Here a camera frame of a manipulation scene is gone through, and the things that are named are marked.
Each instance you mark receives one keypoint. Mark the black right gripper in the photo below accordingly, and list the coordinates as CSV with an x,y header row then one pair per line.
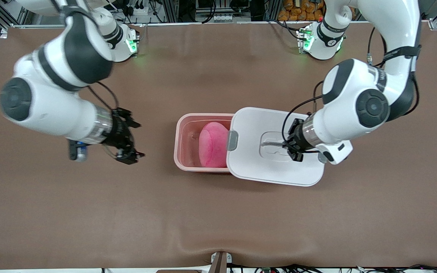
x,y
120,132

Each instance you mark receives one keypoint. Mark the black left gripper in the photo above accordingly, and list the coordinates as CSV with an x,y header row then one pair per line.
x,y
297,138

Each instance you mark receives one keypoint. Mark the white box lid grey latches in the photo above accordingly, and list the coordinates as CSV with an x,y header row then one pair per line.
x,y
264,167

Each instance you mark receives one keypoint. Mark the pink plush toy with eyes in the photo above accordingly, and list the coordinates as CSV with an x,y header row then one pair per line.
x,y
212,146

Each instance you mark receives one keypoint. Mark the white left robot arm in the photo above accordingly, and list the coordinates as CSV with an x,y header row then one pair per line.
x,y
340,125

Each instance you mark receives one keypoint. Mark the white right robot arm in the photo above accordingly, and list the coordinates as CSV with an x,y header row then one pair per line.
x,y
51,113

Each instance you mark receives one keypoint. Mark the pink translucent plastic box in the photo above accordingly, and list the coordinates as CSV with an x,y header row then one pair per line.
x,y
186,144

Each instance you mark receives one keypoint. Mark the brown table mat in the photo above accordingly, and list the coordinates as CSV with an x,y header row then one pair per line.
x,y
218,212

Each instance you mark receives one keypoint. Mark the white power strip with plugs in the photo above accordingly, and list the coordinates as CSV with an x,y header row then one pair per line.
x,y
140,10

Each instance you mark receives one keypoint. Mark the orange bread pile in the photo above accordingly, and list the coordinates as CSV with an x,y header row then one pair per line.
x,y
298,11

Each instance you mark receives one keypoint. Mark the white socket strip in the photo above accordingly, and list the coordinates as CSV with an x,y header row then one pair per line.
x,y
222,18

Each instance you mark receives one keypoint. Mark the metal table edge bracket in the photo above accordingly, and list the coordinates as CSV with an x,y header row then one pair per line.
x,y
220,263

